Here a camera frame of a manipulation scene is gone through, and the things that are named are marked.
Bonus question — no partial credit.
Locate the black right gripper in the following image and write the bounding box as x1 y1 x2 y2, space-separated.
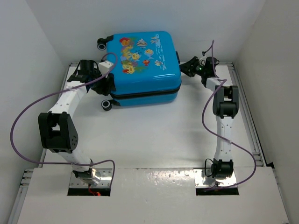
178 56 206 77

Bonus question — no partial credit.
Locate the blue suitcase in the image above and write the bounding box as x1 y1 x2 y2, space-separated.
97 31 182 111

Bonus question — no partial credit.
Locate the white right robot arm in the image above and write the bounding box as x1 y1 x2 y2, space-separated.
179 56 239 179

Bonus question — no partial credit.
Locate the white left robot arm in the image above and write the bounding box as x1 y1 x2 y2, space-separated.
38 60 114 186

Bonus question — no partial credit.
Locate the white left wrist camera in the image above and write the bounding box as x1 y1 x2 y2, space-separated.
98 60 114 74

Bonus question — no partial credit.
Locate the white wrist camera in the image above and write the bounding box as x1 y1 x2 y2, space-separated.
200 55 207 61
98 60 114 74

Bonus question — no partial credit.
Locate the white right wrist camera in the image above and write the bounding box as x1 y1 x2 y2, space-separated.
200 55 207 61

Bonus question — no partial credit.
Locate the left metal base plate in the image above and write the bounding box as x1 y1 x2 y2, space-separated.
69 168 112 188

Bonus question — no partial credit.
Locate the metal base plate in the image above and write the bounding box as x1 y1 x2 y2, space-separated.
193 168 237 189
69 168 112 188

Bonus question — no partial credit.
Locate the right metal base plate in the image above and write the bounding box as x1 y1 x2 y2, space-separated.
193 168 237 189

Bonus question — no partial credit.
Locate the aluminium table frame rail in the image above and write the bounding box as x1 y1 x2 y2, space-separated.
7 168 33 224

